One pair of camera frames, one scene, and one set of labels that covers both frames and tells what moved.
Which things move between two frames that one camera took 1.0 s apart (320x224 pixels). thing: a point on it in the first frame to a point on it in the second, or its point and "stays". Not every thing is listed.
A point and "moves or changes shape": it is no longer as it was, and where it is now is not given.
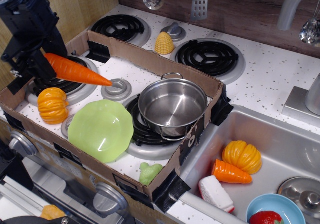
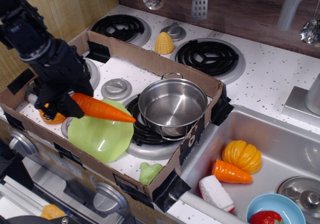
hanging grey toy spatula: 199,7 stays
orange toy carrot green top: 66,69 moves or changes shape
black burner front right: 147,142 stays
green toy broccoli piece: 148,171 stays
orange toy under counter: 51,211 stays
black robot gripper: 34,34 to 60,70
